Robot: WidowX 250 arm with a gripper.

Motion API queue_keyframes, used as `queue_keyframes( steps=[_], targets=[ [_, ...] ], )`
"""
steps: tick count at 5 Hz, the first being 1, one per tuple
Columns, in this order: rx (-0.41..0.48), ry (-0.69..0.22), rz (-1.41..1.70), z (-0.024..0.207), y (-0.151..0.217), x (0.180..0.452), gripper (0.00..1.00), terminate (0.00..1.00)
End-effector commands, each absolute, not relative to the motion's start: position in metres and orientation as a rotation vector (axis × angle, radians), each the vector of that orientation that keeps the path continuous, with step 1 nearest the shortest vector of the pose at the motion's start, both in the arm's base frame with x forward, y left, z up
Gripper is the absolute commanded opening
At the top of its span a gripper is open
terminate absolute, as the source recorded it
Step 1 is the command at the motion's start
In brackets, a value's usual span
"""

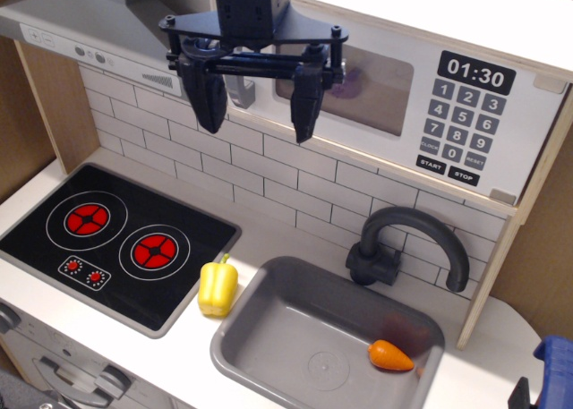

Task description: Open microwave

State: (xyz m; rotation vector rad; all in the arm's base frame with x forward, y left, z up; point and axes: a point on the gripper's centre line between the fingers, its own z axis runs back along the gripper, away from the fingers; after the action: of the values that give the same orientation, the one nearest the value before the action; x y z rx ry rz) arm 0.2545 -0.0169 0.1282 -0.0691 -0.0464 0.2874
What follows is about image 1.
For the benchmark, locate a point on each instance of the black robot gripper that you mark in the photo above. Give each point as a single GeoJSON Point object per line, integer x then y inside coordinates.
{"type": "Point", "coordinates": [255, 38]}

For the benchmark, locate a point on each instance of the white toy microwave door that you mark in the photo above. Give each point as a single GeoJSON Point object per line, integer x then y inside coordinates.
{"type": "Point", "coordinates": [467, 119]}

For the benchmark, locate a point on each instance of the purple toy eggplant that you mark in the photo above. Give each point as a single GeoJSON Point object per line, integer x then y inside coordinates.
{"type": "Point", "coordinates": [351, 87]}

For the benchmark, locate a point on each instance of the grey range hood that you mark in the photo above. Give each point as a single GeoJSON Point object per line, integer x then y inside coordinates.
{"type": "Point", "coordinates": [121, 37]}

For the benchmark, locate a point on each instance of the yellow toy bell pepper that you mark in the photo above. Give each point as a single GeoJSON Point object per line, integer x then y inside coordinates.
{"type": "Point", "coordinates": [218, 284]}

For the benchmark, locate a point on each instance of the wooden toy kitchen cabinet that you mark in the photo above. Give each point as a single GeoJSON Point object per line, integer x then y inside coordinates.
{"type": "Point", "coordinates": [319, 186]}

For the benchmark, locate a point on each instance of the black toy stove top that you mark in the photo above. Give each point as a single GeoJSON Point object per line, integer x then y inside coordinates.
{"type": "Point", "coordinates": [120, 247]}

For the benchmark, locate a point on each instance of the grey toy sink basin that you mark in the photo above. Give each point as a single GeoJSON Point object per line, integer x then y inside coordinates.
{"type": "Point", "coordinates": [299, 334]}

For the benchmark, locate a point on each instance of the orange toy carrot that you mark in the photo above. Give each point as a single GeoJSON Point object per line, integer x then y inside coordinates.
{"type": "Point", "coordinates": [384, 355]}

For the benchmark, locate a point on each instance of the grey toy oven door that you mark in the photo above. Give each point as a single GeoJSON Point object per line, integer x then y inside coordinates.
{"type": "Point", "coordinates": [79, 375]}

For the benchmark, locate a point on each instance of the blue plastic object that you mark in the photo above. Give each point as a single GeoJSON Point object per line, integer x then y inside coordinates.
{"type": "Point", "coordinates": [556, 354]}

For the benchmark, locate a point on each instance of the black clamp piece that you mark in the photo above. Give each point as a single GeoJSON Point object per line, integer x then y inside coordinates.
{"type": "Point", "coordinates": [520, 396]}

